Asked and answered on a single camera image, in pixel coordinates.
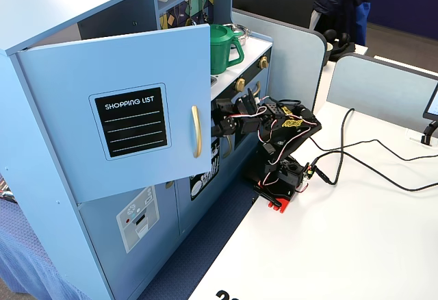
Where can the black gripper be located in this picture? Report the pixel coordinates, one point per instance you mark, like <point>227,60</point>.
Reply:
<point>224,126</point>

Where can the shopping list cabinet door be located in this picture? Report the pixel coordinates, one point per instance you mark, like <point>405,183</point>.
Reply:
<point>68,125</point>

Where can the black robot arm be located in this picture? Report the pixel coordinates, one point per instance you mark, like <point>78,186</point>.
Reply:
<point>273,111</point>

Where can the blue oven door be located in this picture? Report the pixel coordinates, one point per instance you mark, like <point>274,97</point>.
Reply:
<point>264,82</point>

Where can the dishwasher print cabinet door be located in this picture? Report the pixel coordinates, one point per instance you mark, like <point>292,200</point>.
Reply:
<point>205,211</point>

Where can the ice dispenser fridge door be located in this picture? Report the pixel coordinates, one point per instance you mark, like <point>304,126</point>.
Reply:
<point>102,262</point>

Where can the gold stove knob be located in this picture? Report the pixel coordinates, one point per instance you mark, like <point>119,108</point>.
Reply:
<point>240,85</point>
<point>263,62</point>

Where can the grey toy sink basin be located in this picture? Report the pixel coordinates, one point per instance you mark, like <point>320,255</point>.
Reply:
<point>214,81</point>

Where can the green plastic pitcher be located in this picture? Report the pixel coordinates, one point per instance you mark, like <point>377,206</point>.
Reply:
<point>220,50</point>

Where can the steel pot with lid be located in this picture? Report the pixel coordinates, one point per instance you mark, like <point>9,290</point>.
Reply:
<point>243,38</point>

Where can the robot controller board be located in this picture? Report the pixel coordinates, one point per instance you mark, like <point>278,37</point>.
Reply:
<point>308,171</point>

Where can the red table clamp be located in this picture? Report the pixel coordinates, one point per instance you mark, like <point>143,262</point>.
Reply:
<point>282,205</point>

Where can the grey office partition panel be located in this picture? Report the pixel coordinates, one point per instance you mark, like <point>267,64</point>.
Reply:
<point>294,57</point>
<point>376,87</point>

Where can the black headphones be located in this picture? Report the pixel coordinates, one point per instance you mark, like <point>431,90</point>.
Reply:
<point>337,41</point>

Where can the lit computer monitor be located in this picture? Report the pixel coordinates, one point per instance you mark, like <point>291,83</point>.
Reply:
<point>433,104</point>

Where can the blue toy kitchen unit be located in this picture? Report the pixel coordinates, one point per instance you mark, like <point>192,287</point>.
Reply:
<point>51,5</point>

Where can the blue knit cloth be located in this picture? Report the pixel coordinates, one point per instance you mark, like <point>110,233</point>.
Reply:
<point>20,245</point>

